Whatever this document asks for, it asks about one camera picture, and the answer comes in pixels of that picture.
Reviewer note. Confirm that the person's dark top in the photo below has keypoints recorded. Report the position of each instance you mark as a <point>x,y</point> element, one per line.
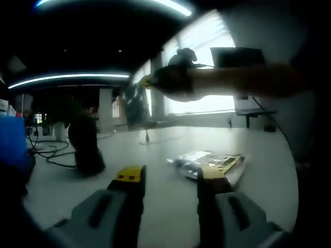
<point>313,134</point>

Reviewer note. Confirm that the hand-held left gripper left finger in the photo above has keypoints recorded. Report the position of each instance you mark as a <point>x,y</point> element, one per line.
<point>108,214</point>

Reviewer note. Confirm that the large bright window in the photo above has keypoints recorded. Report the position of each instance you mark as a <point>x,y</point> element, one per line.
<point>201,106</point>

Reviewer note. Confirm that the white ceiling vent panel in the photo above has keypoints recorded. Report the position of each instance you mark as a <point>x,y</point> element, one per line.
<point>16,64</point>

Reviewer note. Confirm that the black yellow sheet goods packet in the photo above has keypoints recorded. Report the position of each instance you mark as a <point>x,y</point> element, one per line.
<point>222,158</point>

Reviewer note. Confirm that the long ceiling light strip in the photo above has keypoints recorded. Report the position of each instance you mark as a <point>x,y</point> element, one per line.
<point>69,76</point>
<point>116,2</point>

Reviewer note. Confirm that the white cardboard box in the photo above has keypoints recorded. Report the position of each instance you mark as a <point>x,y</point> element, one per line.
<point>6,108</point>

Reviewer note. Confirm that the white square pillar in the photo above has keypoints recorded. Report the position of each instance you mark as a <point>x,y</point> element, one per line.
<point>106,111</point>

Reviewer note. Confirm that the white table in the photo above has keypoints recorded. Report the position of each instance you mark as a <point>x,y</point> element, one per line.
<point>168,206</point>

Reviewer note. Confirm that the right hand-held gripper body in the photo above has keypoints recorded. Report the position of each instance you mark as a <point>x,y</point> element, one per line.
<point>181,62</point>

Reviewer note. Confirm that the black wall monitor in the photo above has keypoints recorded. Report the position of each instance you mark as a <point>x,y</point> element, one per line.
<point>238,58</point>

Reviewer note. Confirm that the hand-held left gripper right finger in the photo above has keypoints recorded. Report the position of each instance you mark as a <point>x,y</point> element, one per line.
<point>232,219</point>

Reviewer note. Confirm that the blue plastic crate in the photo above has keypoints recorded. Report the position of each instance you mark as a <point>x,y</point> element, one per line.
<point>13,139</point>

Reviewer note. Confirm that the person's right hand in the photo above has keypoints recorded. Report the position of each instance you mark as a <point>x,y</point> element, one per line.
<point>183,94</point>

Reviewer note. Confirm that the black barcode scanner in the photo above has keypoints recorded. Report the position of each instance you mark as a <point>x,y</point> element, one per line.
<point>86,155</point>

